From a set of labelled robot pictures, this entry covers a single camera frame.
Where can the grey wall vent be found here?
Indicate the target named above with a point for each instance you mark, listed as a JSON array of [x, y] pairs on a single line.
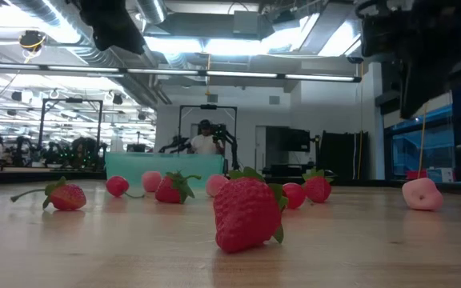
[[212, 98], [274, 100]]

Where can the red plastic strawberry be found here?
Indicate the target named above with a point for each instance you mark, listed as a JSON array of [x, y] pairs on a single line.
[[317, 190], [246, 216], [166, 192]]

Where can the black ceiling dome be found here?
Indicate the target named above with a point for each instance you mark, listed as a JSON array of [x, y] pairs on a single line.
[[32, 40]]

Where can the black wall screen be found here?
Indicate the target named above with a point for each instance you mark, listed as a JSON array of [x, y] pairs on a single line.
[[294, 140]]

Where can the teal translucent plastic container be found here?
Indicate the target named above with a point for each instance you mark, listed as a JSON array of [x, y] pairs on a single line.
[[134, 166]]

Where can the grey ceiling ventilation unit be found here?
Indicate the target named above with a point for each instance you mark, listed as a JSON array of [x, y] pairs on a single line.
[[246, 24]]

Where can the blue and white box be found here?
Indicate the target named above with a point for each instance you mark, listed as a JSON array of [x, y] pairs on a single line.
[[438, 175]]

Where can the black security camera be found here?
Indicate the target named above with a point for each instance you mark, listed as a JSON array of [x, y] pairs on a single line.
[[354, 60]]

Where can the black table frame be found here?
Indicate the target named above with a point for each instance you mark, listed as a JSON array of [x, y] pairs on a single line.
[[54, 176]]

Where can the silver ceiling duct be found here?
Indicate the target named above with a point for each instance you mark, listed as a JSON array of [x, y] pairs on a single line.
[[142, 90]]

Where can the pink marshmallow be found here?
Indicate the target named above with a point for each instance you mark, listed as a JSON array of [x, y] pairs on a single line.
[[215, 186]]

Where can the long overhead light bar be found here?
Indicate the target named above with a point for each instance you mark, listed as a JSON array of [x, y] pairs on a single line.
[[238, 74]]

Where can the red strawberry with long stem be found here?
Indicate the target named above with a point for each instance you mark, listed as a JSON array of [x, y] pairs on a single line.
[[68, 198]]

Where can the black standing panel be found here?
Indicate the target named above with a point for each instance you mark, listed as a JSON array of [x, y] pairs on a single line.
[[340, 156]]

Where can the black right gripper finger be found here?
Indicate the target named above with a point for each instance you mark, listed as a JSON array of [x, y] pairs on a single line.
[[418, 86]]

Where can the black background robot arm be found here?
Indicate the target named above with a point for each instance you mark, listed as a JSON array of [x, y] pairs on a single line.
[[230, 140], [172, 145]]

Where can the black gantry frame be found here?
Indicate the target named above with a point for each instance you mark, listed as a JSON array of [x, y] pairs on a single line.
[[207, 106], [70, 100]]

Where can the red box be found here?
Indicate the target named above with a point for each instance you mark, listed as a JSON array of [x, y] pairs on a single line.
[[414, 175]]

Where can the pink plastic peach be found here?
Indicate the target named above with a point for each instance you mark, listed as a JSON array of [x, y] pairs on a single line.
[[151, 182], [422, 196]]

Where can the red plastic cherry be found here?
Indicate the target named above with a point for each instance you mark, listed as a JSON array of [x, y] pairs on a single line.
[[295, 196], [117, 186]]

